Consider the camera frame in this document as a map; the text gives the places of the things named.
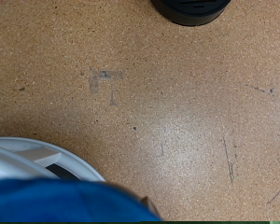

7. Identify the white two-tier turntable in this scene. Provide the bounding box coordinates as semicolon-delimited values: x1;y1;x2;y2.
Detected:
0;136;106;183

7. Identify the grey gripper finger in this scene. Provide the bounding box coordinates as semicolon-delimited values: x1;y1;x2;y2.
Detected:
141;195;162;220

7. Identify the blue-lidded coffee pod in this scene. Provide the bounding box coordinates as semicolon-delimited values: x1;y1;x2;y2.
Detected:
0;178;161;222

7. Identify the black Keurig coffee machine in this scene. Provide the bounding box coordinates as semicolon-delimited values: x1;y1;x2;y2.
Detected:
149;0;232;27

